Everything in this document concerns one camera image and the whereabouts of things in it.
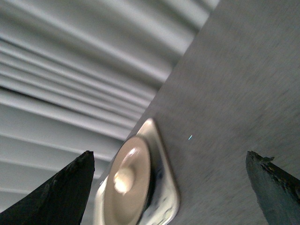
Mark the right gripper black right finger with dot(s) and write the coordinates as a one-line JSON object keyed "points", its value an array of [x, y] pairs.
{"points": [[277, 192]]}

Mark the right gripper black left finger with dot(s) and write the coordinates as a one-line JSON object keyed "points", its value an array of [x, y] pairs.
{"points": [[61, 200]]}

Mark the beige plate with black rim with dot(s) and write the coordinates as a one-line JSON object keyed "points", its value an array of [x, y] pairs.
{"points": [[128, 184]]}

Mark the cream bear print tray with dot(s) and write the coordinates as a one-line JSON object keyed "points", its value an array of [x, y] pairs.
{"points": [[164, 198]]}

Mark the grey pleated curtain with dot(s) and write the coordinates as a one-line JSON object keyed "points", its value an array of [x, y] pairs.
{"points": [[77, 75]]}

